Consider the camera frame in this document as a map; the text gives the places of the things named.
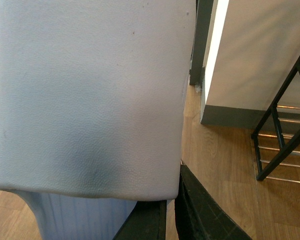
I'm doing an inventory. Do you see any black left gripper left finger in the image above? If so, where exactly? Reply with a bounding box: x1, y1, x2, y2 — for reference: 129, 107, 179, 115
114, 200, 167, 240

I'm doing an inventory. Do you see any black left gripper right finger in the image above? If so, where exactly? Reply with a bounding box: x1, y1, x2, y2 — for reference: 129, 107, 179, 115
174, 165, 251, 240

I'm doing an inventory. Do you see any light blue slide slipper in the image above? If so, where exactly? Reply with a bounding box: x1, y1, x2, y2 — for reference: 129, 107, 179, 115
0, 0, 196, 240

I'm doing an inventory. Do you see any black metal shoe rack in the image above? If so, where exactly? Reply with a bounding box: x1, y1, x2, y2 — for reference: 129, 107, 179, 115
250, 55, 300, 181

